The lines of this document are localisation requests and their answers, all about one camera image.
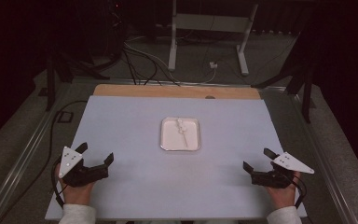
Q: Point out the person's right hand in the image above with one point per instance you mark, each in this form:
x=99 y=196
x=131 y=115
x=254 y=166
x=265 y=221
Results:
x=281 y=196

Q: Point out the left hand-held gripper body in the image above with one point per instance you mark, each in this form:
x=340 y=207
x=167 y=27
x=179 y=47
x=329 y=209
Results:
x=74 y=174

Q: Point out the pale blue table mat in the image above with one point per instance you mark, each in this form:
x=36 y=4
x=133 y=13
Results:
x=130 y=193

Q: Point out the white square tray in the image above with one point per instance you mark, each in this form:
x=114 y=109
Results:
x=180 y=133

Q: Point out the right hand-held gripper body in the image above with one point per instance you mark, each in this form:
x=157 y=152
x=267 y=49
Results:
x=272 y=179

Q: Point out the person's left hand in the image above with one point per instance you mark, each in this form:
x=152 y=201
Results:
x=79 y=194

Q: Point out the white plug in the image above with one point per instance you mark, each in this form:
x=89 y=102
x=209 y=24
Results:
x=213 y=65

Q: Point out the black tripod stand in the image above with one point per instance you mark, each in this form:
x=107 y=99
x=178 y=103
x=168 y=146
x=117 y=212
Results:
x=59 y=67
x=306 y=84

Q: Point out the white metal stand frame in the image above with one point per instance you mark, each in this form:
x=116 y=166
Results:
x=209 y=23

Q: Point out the small white food piece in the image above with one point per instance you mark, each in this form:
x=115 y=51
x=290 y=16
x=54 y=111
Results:
x=183 y=126
x=180 y=120
x=180 y=131

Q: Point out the black floor socket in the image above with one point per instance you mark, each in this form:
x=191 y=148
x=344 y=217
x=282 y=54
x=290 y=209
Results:
x=65 y=117

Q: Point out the aluminium floor rail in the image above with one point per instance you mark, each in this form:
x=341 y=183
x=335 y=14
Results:
x=326 y=161
x=18 y=161

